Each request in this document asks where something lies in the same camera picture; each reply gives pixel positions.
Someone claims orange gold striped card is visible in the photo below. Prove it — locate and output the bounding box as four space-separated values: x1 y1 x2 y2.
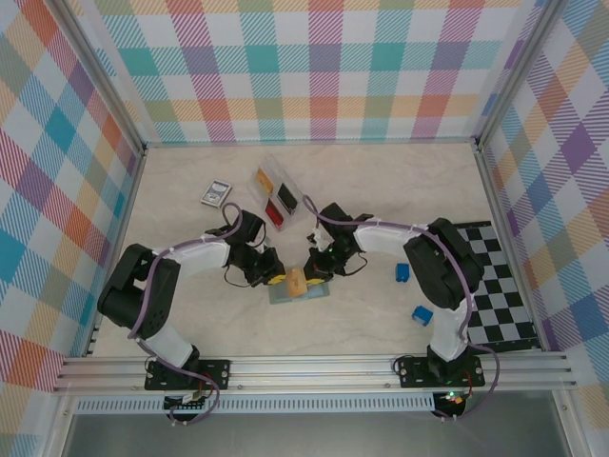
286 267 309 297

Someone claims pale green card holder wallet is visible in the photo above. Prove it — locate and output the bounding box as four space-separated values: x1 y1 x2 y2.
268 280 330 305

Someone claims red card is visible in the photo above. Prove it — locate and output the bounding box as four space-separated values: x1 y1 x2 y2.
264 198 286 228

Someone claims black card white print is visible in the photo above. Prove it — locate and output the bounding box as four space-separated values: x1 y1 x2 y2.
277 183 300 213

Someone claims clear acrylic card stand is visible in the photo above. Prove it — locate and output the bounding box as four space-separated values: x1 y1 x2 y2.
249 154 305 233

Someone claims blue white playing card box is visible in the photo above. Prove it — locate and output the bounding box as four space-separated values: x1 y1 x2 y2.
199 179 235 209

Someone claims grey metal panel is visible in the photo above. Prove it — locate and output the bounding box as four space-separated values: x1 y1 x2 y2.
61 412 572 457

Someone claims small black circuit board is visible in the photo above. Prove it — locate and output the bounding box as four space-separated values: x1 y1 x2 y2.
164 392 209 413

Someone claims black grey checkerboard mat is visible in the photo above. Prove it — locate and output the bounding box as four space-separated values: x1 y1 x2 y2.
456 221 541 351

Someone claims thin black cable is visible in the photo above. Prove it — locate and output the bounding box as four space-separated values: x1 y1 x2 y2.
344 251 368 276
223 266 251 288

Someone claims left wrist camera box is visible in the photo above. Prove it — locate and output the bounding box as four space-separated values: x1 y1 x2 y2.
237 211 265 245

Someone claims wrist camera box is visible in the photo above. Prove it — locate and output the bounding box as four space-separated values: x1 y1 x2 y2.
319 203 352 229
237 211 265 245

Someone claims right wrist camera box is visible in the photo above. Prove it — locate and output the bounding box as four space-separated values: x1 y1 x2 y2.
319 203 352 229

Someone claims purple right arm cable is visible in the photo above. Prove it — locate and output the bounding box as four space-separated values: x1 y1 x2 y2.
302 193 501 423

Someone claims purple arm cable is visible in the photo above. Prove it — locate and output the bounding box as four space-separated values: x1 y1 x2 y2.
302 193 501 423
128 203 245 427

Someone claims aluminium mounting rail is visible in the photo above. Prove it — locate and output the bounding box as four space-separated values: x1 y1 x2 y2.
51 352 580 395

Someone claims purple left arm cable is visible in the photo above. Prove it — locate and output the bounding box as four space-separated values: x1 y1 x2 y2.
128 203 245 427

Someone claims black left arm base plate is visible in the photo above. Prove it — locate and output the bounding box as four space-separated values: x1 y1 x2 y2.
145 359 232 391

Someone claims aluminium frame bar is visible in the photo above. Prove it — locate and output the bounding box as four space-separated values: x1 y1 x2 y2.
142 139 480 149
473 142 548 353
83 147 148 358

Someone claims slotted white cable duct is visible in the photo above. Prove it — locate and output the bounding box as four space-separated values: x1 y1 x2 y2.
75 393 437 414

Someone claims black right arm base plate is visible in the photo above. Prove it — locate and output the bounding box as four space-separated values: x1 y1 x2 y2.
394 355 485 387

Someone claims aluminium frame post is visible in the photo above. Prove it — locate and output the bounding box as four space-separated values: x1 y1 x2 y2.
473 0 562 153
49 0 147 158

